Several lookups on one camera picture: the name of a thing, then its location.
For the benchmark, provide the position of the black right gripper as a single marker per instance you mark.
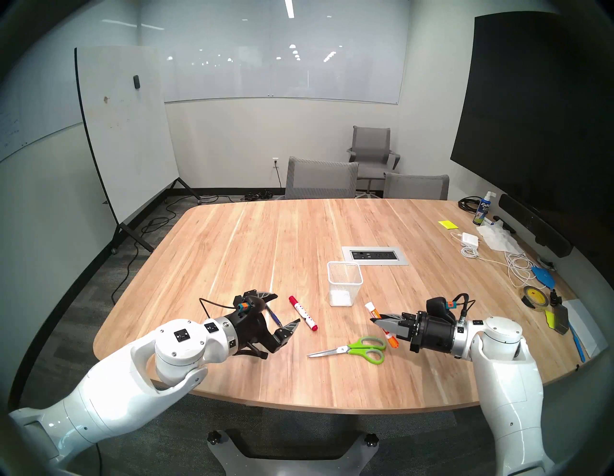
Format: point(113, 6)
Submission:
point(431, 333)

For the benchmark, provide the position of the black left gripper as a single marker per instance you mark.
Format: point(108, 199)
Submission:
point(254, 331)

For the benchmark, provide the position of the orange white Expo marker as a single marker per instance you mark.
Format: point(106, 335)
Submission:
point(371, 309)

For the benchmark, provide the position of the white mesh pen holder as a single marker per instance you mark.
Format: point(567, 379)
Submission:
point(344, 298)

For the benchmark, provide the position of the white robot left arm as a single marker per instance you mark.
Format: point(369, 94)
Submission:
point(110, 398)

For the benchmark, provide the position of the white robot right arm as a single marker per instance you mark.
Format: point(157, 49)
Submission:
point(508, 384)

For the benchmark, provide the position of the blue ballpoint pen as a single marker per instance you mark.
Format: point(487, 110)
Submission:
point(274, 317)

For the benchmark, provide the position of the red capped white marker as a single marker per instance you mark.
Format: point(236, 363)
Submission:
point(303, 314)

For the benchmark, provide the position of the silver table outlet box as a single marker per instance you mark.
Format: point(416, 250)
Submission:
point(374, 255)

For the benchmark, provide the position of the yellow sticky note pad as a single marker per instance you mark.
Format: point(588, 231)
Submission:
point(447, 224)

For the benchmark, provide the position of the white power adapter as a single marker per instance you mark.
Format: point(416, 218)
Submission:
point(470, 239)

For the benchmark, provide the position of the yellow black tape roll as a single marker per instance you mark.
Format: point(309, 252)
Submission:
point(527, 300)

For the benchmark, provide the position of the white crumpled plastic sheet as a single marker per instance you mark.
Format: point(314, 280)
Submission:
point(499, 237)

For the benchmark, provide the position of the gray mesh office chair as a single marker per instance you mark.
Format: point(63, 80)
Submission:
point(417, 187)
point(321, 180)

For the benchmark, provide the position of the whiteboard cleaner spray bottle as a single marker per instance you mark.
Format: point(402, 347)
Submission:
point(481, 211)

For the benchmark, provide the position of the yellow green small card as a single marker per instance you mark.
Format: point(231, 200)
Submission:
point(549, 319)

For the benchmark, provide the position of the blue flat plastic piece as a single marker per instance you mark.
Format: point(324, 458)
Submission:
point(544, 276)

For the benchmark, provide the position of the small black bottle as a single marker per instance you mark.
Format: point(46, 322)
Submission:
point(555, 297)

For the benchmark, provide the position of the dark gray small box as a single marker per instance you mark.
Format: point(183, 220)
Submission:
point(562, 319)

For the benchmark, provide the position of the black video sound bar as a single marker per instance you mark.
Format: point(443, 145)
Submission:
point(532, 223)

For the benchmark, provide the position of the bright blue thin stick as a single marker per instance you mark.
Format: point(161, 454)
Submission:
point(577, 341)

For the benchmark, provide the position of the gray office chair with armrests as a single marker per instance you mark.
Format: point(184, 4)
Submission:
point(371, 144)

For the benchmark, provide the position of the white paper sheet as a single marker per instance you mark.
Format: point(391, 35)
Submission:
point(587, 326)

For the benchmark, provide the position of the rolling white whiteboard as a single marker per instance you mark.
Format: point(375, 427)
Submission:
point(124, 134)

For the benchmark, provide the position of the ceiling strip light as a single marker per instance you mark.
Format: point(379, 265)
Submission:
point(289, 7)

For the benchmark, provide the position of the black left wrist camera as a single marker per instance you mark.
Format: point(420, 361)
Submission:
point(252, 304)

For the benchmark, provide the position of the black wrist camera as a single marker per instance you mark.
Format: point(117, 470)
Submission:
point(252, 304)
point(439, 308)

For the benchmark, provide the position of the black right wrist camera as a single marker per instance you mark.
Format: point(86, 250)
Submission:
point(439, 308)

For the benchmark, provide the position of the large black wall screen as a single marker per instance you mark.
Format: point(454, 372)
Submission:
point(527, 120)

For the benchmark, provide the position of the wide glass wall board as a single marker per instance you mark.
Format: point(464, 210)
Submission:
point(288, 57)

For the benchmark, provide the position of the side wall whiteboard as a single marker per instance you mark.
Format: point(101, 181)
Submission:
point(29, 110)

